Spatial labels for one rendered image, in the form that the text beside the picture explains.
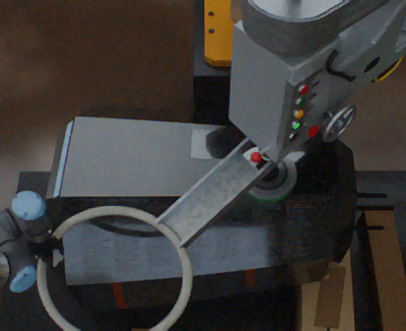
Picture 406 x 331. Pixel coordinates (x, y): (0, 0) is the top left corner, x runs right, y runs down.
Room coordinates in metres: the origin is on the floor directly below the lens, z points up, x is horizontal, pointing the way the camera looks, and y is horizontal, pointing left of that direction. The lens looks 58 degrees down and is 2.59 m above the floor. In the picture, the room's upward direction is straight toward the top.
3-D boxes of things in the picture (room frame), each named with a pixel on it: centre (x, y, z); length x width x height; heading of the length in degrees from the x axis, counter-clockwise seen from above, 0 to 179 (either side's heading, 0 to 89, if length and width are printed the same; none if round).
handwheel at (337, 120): (1.02, -0.39, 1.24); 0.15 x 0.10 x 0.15; 130
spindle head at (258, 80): (1.09, -0.28, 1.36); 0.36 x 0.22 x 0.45; 130
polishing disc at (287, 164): (1.03, -0.22, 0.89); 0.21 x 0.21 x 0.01
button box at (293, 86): (0.90, -0.24, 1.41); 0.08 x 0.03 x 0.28; 130
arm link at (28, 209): (0.69, 0.49, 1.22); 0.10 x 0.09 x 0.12; 127
